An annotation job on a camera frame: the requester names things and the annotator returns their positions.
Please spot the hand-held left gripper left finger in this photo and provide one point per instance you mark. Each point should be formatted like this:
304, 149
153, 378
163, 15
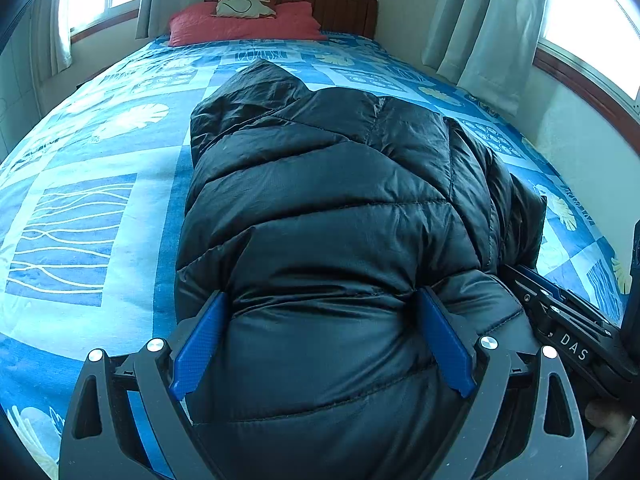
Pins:
200, 345

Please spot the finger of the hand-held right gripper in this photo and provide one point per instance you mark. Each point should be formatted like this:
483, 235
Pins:
542, 287

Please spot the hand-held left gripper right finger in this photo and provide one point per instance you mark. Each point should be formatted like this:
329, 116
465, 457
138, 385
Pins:
445, 340

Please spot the black puffer jacket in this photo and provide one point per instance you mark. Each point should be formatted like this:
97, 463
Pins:
325, 210

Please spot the person's right hand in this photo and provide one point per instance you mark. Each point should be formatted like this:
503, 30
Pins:
607, 435

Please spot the blue patterned bed sheet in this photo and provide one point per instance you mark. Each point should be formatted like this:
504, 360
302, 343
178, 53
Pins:
100, 160

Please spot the wide window with wooden sill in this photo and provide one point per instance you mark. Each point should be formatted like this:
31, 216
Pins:
585, 5

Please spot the dark wooden nightstand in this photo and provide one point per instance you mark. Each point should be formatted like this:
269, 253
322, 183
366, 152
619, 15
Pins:
87, 80

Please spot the red pillow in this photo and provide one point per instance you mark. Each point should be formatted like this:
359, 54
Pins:
200, 25

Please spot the small printed cushion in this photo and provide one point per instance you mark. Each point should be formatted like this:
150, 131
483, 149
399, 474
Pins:
245, 5

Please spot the dark wooden headboard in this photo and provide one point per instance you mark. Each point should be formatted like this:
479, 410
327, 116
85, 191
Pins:
340, 10

